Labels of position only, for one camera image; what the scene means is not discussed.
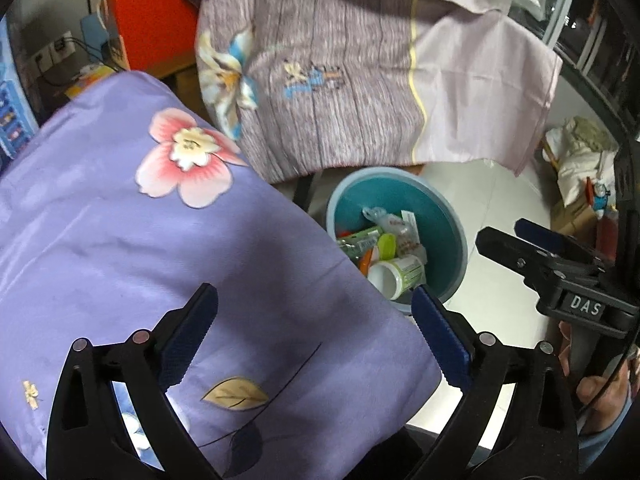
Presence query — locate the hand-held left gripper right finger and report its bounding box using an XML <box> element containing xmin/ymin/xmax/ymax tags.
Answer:
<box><xmin>411</xmin><ymin>284</ymin><xmax>581</xmax><ymax>480</ymax></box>

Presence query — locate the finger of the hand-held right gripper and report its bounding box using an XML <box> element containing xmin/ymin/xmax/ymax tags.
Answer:
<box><xmin>514</xmin><ymin>217</ymin><xmax>607</xmax><ymax>267</ymax></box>
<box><xmin>475</xmin><ymin>226</ymin><xmax>567</xmax><ymax>292</ymax></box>

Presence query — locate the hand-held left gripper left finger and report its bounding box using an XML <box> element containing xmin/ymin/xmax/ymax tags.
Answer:
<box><xmin>46</xmin><ymin>282</ymin><xmax>221</xmax><ymax>480</ymax></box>

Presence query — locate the teal trash bin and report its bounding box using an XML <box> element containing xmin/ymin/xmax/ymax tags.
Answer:
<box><xmin>326</xmin><ymin>167</ymin><xmax>469</xmax><ymax>316</ymax></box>

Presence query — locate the white paper cup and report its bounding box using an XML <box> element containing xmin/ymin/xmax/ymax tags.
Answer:
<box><xmin>367</xmin><ymin>255</ymin><xmax>426</xmax><ymax>301</ymax></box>

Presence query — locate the clear plastic wrap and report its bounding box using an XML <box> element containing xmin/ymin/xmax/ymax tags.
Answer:
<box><xmin>362</xmin><ymin>206</ymin><xmax>418</xmax><ymax>241</ymax></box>

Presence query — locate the small green packet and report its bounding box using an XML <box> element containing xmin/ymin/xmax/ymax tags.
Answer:
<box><xmin>337</xmin><ymin>226</ymin><xmax>383</xmax><ymax>256</ymax></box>

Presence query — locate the person's right forearm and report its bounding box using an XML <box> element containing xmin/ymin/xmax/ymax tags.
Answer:
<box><xmin>580</xmin><ymin>390</ymin><xmax>638</xmax><ymax>436</ymax></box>

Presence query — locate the person's right hand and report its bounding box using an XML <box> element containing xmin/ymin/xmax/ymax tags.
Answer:
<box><xmin>557</xmin><ymin>321</ymin><xmax>633</xmax><ymax>418</ymax></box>

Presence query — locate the brown cardboard box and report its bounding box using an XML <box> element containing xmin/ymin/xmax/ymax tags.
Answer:
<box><xmin>550</xmin><ymin>200</ymin><xmax>601</xmax><ymax>233</ymax></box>

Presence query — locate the blue toy train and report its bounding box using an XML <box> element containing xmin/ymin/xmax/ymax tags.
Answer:
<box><xmin>587</xmin><ymin>177</ymin><xmax>618</xmax><ymax>211</ymax></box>

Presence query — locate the purple floral tablecloth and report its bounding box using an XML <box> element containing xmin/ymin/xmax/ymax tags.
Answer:
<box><xmin>0</xmin><ymin>71</ymin><xmax>443</xmax><ymax>480</ymax></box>

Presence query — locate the white bag pile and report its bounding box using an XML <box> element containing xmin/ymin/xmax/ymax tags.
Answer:
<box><xmin>545</xmin><ymin>116</ymin><xmax>621</xmax><ymax>208</ymax></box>

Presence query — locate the black table leg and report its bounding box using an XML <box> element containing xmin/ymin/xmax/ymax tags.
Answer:
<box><xmin>292</xmin><ymin>172</ymin><xmax>316</xmax><ymax>211</ymax></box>

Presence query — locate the black metal rack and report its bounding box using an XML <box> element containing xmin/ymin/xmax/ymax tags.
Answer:
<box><xmin>550</xmin><ymin>0</ymin><xmax>640</xmax><ymax>146</ymax></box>

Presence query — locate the grey floral cloth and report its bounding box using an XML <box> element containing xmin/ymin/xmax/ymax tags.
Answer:
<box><xmin>180</xmin><ymin>0</ymin><xmax>565</xmax><ymax>183</ymax></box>

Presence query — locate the yellow and white packet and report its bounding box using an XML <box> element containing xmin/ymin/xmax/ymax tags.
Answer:
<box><xmin>65</xmin><ymin>62</ymin><xmax>118</xmax><ymax>98</ymax></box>

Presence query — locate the light blue box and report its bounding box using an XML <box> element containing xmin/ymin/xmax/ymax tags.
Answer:
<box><xmin>81</xmin><ymin>10</ymin><xmax>123</xmax><ymax>66</ymax></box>

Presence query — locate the orange cardboard box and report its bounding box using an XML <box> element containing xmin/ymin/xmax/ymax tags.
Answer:
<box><xmin>107</xmin><ymin>0</ymin><xmax>201</xmax><ymax>72</ymax></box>

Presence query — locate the black cable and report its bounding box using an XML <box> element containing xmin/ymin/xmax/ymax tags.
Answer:
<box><xmin>40</xmin><ymin>35</ymin><xmax>126</xmax><ymax>86</ymax></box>

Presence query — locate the white wall socket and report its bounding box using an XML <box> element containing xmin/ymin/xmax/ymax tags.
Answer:
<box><xmin>32</xmin><ymin>32</ymin><xmax>76</xmax><ymax>68</ymax></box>

